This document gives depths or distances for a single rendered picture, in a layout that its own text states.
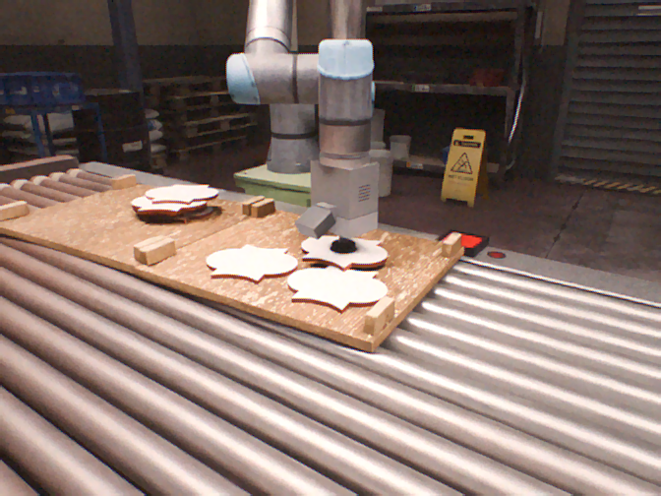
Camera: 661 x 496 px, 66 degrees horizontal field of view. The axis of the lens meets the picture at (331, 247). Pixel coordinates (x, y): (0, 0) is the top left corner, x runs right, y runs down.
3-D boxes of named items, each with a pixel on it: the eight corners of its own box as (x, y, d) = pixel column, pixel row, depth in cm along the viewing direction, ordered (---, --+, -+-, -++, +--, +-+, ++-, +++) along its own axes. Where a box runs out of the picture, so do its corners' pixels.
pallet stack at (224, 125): (207, 139, 721) (201, 75, 689) (262, 146, 672) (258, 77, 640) (129, 155, 618) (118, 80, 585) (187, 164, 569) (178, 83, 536)
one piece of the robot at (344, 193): (279, 139, 71) (283, 246, 78) (323, 148, 65) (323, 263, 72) (339, 130, 79) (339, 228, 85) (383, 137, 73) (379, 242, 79)
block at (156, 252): (170, 252, 83) (167, 236, 82) (178, 254, 82) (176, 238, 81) (140, 265, 78) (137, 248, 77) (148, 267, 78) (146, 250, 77)
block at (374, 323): (384, 312, 65) (385, 293, 64) (396, 315, 64) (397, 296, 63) (362, 333, 60) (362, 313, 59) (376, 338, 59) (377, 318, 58)
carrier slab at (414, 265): (272, 216, 106) (271, 208, 105) (463, 254, 86) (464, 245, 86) (135, 277, 78) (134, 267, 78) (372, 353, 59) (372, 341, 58)
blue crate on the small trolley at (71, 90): (35, 99, 394) (29, 71, 386) (88, 101, 380) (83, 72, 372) (-9, 105, 360) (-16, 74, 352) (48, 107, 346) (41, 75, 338)
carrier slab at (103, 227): (137, 189, 126) (136, 182, 125) (270, 215, 107) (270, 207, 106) (-10, 230, 98) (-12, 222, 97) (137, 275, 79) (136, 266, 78)
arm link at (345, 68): (372, 40, 73) (376, 39, 65) (370, 118, 77) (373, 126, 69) (318, 40, 73) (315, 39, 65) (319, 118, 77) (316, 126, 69)
